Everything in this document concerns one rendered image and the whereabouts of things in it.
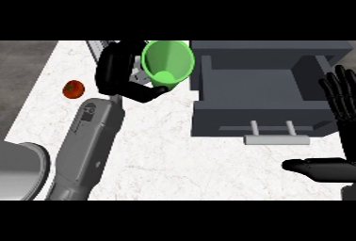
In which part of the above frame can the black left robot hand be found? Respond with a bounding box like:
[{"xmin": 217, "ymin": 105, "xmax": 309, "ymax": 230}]
[{"xmin": 95, "ymin": 40, "xmax": 170, "ymax": 104}]

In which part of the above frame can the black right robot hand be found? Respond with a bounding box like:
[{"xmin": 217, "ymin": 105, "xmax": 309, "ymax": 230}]
[{"xmin": 281, "ymin": 64, "xmax": 356, "ymax": 184}]

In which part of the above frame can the green cup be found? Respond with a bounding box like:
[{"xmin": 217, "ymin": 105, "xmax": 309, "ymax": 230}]
[{"xmin": 141, "ymin": 40, "xmax": 197, "ymax": 92}]

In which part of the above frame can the dark grey open drawer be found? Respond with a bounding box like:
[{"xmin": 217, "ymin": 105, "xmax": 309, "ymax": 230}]
[{"xmin": 191, "ymin": 55, "xmax": 341, "ymax": 137}]

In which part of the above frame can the pale grey ribbed object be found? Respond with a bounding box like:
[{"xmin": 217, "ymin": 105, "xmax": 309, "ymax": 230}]
[{"xmin": 84, "ymin": 40, "xmax": 117, "ymax": 61}]

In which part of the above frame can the red tomato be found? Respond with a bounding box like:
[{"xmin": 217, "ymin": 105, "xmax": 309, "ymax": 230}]
[{"xmin": 61, "ymin": 79, "xmax": 86, "ymax": 100}]

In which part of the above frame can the dark grey cabinet body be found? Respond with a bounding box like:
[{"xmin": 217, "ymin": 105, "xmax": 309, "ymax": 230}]
[{"xmin": 188, "ymin": 40, "xmax": 355, "ymax": 83}]

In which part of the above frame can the grey rounded appliance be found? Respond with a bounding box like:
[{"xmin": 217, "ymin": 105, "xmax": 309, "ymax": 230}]
[{"xmin": 0, "ymin": 141, "xmax": 52, "ymax": 201}]

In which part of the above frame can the pale grey drawer handle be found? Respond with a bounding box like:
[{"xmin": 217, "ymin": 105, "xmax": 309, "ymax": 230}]
[{"xmin": 244, "ymin": 120, "xmax": 312, "ymax": 146}]

